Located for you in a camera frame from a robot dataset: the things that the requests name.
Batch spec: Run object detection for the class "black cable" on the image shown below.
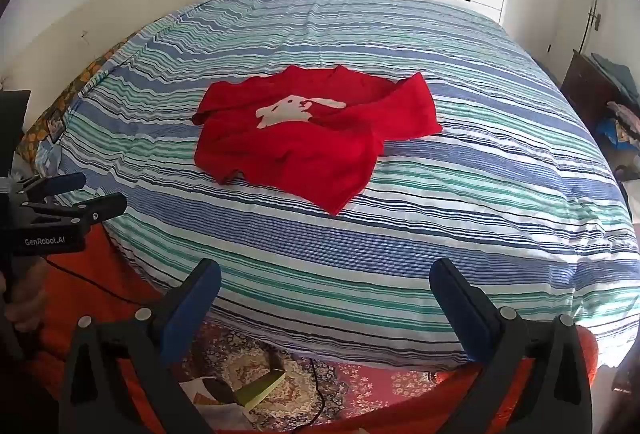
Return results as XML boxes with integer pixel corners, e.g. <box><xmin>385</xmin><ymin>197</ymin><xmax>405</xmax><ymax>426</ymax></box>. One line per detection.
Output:
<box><xmin>306</xmin><ymin>356</ymin><xmax>328</xmax><ymax>420</ymax></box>
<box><xmin>47</xmin><ymin>258</ymin><xmax>166</xmax><ymax>306</ymax></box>

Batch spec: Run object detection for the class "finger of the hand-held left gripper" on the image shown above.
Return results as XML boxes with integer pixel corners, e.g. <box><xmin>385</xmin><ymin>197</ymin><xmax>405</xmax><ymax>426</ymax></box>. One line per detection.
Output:
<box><xmin>10</xmin><ymin>171</ymin><xmax>87</xmax><ymax>205</ymax></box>
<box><xmin>20</xmin><ymin>193</ymin><xmax>128</xmax><ymax>235</ymax></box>

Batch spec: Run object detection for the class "person's left hand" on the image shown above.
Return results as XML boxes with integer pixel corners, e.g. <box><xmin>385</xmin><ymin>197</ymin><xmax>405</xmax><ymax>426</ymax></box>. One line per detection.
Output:
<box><xmin>0</xmin><ymin>259</ymin><xmax>49</xmax><ymax>334</ymax></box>

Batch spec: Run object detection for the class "white paper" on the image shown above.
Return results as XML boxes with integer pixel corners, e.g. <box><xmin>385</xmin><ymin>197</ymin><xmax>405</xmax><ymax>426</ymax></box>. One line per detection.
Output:
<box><xmin>180</xmin><ymin>376</ymin><xmax>256</xmax><ymax>432</ymax></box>

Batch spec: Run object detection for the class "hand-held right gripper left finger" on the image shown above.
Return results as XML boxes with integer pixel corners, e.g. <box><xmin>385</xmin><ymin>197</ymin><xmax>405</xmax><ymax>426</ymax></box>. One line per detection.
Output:
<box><xmin>59</xmin><ymin>258</ymin><xmax>222</xmax><ymax>434</ymax></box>

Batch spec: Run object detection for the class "orange fuzzy blanket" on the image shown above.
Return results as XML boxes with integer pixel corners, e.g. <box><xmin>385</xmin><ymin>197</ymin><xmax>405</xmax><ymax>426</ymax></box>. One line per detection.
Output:
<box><xmin>0</xmin><ymin>224</ymin><xmax>598</xmax><ymax>434</ymax></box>

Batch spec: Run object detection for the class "pile of mixed clothes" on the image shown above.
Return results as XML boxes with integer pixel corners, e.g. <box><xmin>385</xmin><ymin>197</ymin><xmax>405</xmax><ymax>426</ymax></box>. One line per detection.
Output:
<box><xmin>595</xmin><ymin>100</ymin><xmax>640</xmax><ymax>146</ymax></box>

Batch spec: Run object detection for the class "red sweater with white animal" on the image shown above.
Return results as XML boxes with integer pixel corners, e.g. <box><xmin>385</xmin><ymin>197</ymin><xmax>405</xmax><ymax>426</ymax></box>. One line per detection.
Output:
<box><xmin>191</xmin><ymin>64</ymin><xmax>444</xmax><ymax>216</ymax></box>

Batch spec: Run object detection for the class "green box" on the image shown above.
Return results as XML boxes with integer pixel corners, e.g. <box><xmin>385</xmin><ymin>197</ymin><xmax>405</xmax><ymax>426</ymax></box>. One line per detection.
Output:
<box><xmin>235</xmin><ymin>366</ymin><xmax>287</xmax><ymax>410</ymax></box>

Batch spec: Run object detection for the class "striped blue green bedsheet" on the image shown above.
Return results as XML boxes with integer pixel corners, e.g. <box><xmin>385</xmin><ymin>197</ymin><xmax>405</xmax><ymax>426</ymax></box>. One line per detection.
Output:
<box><xmin>37</xmin><ymin>0</ymin><xmax>640</xmax><ymax>372</ymax></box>

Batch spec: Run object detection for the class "dark wooden dresser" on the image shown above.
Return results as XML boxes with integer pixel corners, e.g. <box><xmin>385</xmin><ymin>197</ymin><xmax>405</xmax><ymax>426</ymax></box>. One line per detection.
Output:
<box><xmin>560</xmin><ymin>49</ymin><xmax>640</xmax><ymax>150</ymax></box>

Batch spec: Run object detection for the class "floral patterned mattress fabric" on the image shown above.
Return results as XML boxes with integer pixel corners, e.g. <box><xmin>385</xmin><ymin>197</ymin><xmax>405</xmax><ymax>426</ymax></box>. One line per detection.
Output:
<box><xmin>20</xmin><ymin>39</ymin><xmax>136</xmax><ymax>150</ymax></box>

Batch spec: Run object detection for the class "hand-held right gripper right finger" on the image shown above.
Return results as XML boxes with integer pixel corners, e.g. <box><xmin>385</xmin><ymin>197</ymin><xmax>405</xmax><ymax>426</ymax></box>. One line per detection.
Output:
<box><xmin>429</xmin><ymin>257</ymin><xmax>593</xmax><ymax>434</ymax></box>

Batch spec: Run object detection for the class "teal folded cloth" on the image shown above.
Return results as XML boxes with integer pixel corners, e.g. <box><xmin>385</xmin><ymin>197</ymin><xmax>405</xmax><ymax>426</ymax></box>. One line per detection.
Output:
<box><xmin>590</xmin><ymin>53</ymin><xmax>640</xmax><ymax>105</ymax></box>

